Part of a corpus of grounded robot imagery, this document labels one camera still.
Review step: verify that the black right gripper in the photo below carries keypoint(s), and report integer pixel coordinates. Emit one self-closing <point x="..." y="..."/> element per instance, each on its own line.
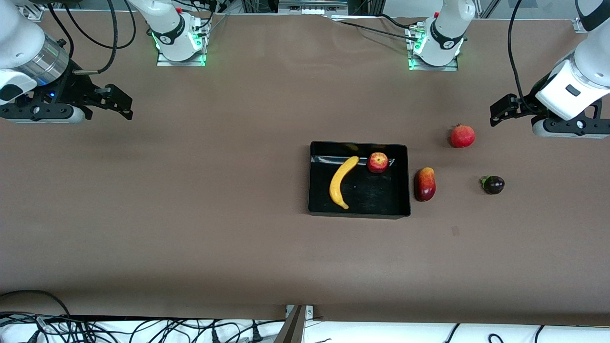
<point x="75" y="88"/>

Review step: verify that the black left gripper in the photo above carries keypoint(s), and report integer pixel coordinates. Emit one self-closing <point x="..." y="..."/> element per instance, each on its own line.
<point x="528" y="104"/>

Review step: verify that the red orange mango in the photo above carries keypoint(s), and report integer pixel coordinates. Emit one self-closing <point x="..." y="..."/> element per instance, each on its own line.
<point x="425" y="185"/>

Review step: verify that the black plastic tray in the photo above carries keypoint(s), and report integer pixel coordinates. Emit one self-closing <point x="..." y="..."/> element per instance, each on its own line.
<point x="376" y="195"/>

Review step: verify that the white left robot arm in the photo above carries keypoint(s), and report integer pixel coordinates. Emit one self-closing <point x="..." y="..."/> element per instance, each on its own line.
<point x="448" y="28"/>

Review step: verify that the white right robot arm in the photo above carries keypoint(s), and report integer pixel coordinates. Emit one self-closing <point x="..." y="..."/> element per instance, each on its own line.
<point x="19" y="28"/>

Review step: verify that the red pomegranate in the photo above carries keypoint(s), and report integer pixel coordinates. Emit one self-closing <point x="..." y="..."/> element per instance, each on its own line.
<point x="462" y="136"/>

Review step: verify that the dark purple eggplant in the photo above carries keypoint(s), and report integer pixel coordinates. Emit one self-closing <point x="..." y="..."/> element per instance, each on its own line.
<point x="493" y="185"/>

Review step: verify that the paper table cover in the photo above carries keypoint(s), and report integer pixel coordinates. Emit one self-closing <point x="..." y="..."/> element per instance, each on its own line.
<point x="190" y="214"/>

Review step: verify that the red apple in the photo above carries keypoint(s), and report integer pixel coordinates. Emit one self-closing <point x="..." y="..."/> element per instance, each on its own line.
<point x="377" y="163"/>

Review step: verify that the yellow banana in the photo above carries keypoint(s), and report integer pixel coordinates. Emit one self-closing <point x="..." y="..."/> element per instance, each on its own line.
<point x="337" y="186"/>

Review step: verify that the white power strip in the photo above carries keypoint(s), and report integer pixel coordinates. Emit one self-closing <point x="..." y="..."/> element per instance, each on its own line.
<point x="312" y="7"/>

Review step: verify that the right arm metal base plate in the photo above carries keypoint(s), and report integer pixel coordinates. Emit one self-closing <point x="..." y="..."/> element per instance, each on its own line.
<point x="164" y="62"/>

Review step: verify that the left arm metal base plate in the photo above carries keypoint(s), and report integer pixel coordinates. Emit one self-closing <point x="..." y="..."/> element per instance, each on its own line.
<point x="431" y="68"/>

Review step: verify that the silver corner bracket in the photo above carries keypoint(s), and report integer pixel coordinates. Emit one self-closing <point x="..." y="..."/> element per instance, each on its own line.
<point x="580" y="26"/>

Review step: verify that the dark beam with silver bracket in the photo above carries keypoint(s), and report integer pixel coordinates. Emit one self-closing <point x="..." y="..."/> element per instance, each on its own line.
<point x="294" y="328"/>

